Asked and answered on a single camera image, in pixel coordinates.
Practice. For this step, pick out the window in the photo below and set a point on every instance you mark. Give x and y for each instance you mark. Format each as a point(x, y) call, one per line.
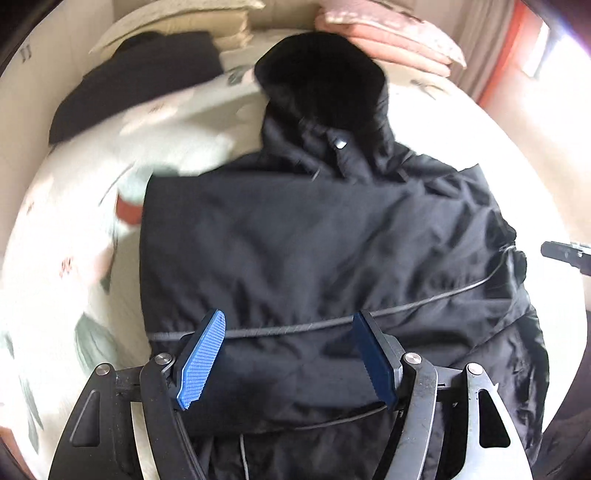
point(563, 50)

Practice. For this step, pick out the floral bed sheet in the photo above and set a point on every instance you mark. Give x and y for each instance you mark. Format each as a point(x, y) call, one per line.
point(69, 207)

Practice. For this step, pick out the beige curtain with orange trim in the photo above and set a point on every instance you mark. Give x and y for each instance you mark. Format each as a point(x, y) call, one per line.
point(489, 37)

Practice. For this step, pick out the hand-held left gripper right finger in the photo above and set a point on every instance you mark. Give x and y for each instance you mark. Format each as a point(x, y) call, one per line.
point(375, 360)

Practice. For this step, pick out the cream pillow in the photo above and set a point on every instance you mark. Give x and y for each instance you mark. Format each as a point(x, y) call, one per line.
point(194, 18)

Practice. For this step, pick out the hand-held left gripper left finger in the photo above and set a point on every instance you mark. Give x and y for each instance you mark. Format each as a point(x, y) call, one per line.
point(203, 355)

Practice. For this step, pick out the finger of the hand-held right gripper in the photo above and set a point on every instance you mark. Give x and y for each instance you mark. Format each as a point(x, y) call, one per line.
point(561, 253)

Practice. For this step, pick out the black folded garment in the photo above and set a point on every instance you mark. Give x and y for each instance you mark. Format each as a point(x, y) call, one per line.
point(138, 78)

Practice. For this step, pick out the black hooded jacket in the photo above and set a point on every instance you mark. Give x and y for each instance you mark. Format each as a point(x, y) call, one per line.
point(300, 230)

